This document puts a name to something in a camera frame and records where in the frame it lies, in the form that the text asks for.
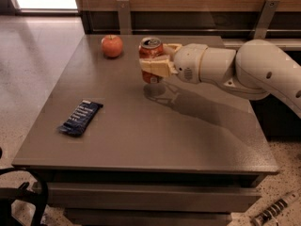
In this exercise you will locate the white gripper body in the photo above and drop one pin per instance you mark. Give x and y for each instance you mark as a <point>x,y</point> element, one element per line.
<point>189,62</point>

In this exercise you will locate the red coke can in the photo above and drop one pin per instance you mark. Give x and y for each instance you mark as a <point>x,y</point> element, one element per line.
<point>150,47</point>

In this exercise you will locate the left grey metal bracket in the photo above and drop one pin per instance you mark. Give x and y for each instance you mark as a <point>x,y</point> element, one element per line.
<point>125,20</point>

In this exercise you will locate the grey metal bracket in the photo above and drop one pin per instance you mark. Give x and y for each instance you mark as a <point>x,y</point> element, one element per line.
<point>265,18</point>
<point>125,20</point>

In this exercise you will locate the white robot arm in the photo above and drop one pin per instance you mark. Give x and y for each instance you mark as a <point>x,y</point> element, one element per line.
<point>258,68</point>

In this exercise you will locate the blue rxbar blueberry wrapper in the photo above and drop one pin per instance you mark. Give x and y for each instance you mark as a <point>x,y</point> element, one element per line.
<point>80,118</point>

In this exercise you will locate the striped tube on floor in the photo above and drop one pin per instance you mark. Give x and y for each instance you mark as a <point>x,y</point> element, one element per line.
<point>275,209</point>

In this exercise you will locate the grey table drawer front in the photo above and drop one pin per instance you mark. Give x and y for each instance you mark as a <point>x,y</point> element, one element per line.
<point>152,197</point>

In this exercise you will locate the right grey metal bracket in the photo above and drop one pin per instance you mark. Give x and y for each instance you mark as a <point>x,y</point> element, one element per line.
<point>265,18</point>

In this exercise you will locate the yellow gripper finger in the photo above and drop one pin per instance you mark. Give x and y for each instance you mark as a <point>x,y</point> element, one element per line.
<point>160,65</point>
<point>171,48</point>

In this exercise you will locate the black chair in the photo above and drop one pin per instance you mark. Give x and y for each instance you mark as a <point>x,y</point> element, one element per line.
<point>9,195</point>

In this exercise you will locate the red apple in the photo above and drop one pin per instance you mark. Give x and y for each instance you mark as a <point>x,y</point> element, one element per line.
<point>111,45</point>

